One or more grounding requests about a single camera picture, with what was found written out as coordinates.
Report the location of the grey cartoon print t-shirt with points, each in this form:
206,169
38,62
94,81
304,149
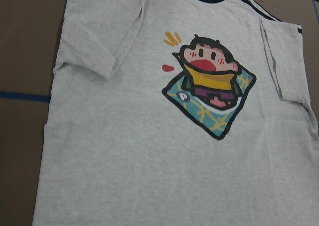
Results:
178,113

